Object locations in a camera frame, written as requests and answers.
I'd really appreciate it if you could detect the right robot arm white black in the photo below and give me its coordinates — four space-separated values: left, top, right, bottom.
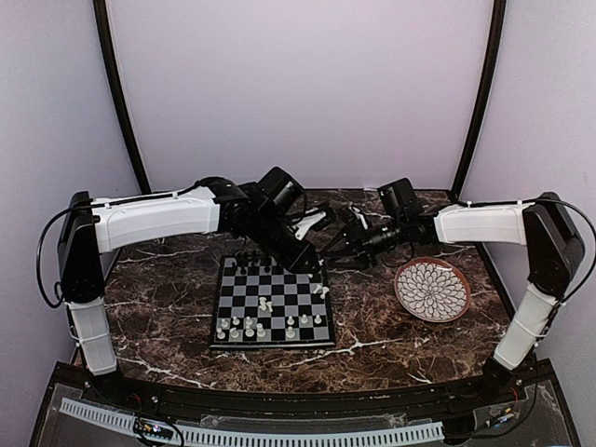
322 178 587 404

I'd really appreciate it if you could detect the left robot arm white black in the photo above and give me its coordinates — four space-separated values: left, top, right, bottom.
35 167 331 406

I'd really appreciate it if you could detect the white king piece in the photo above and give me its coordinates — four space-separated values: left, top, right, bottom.
257 323 266 338

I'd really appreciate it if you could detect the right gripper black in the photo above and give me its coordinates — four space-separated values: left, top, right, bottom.
321 215 407 270

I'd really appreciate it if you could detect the black frame post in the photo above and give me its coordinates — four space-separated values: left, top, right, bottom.
450 0 507 200
92 0 152 194

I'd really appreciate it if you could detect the black grey chessboard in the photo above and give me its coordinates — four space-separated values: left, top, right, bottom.
210 253 336 350

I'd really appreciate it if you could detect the left black frame post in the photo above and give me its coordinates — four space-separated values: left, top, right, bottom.
92 0 152 194

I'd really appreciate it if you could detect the right black frame post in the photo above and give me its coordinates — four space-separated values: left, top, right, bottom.
450 0 507 200

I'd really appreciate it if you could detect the patterned ceramic plate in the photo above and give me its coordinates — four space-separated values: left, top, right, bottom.
394 257 471 323

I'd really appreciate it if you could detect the white slotted cable duct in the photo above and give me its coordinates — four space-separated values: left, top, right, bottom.
59 398 444 446

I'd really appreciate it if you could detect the black front table rail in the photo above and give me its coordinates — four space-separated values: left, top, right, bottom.
83 372 512 419

